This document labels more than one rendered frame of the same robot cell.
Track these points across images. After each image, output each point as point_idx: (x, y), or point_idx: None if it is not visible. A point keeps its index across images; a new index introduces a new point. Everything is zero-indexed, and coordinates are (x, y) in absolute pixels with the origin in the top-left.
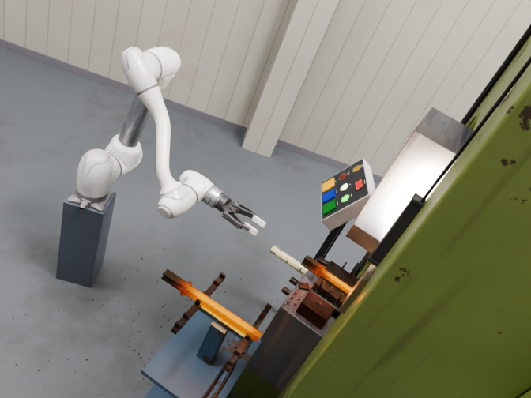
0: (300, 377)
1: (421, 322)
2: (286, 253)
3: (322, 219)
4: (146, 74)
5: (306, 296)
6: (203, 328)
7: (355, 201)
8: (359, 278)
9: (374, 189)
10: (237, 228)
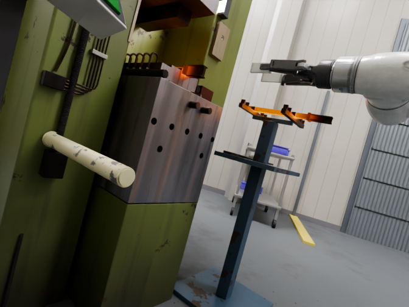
0: (223, 107)
1: None
2: (106, 158)
3: (125, 23)
4: None
5: (207, 88)
6: (267, 164)
7: None
8: (136, 61)
9: None
10: (287, 85)
